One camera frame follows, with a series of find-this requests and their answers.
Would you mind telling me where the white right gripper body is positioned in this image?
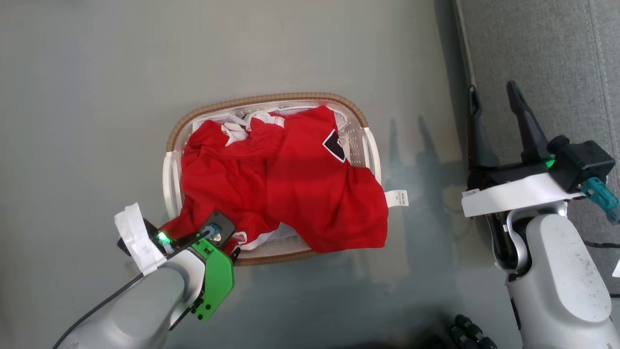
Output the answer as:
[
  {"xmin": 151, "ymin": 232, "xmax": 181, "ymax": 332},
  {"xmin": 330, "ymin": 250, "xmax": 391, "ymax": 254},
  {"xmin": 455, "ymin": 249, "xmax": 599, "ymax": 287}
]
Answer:
[{"xmin": 461, "ymin": 157, "xmax": 585, "ymax": 218}]

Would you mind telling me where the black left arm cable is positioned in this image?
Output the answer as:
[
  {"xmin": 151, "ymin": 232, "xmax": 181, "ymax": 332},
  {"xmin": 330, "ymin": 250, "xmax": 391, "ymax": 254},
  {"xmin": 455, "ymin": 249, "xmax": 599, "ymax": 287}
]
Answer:
[{"xmin": 52, "ymin": 232, "xmax": 212, "ymax": 349}]

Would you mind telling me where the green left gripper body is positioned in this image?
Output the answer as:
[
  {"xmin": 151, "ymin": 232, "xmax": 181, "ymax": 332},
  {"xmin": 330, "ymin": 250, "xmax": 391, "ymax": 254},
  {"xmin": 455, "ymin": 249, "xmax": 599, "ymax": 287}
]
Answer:
[{"xmin": 190, "ymin": 237, "xmax": 235, "ymax": 322}]

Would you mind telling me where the grey fabric sofa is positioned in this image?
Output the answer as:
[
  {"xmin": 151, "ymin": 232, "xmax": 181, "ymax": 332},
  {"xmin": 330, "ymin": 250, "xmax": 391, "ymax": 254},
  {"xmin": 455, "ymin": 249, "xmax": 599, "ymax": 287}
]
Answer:
[{"xmin": 454, "ymin": 0, "xmax": 620, "ymax": 297}]

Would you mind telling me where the white tape strip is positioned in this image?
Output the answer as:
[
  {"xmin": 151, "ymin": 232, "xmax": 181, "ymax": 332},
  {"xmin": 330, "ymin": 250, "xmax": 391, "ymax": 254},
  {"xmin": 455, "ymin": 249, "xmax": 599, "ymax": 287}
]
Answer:
[{"xmin": 114, "ymin": 203, "xmax": 168, "ymax": 276}]

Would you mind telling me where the white garment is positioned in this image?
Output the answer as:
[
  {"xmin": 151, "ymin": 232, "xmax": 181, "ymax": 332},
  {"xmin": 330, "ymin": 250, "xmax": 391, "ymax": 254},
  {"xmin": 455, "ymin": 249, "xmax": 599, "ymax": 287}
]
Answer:
[{"xmin": 191, "ymin": 105, "xmax": 352, "ymax": 253}]

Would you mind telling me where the teal right cable connector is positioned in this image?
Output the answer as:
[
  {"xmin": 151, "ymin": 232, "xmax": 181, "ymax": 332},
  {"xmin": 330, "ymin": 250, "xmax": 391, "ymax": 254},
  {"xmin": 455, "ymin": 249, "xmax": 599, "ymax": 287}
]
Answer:
[{"xmin": 581, "ymin": 177, "xmax": 620, "ymax": 224}]

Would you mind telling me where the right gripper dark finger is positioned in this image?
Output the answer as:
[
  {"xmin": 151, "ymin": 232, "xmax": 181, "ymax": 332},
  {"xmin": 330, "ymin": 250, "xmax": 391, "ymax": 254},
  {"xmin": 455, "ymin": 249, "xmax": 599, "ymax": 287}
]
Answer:
[
  {"xmin": 506, "ymin": 80, "xmax": 554, "ymax": 164},
  {"xmin": 467, "ymin": 86, "xmax": 500, "ymax": 171}
]

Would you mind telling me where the red sports jersey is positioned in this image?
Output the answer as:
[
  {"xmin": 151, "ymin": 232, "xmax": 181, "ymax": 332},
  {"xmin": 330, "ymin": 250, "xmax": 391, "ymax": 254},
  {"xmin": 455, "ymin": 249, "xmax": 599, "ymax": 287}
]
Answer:
[{"xmin": 159, "ymin": 105, "xmax": 409, "ymax": 255}]

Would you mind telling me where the white laundry basket brown rim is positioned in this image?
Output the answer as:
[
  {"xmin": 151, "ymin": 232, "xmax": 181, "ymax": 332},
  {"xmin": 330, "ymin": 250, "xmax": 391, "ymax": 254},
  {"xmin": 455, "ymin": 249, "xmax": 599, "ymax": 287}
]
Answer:
[{"xmin": 162, "ymin": 92, "xmax": 383, "ymax": 266}]

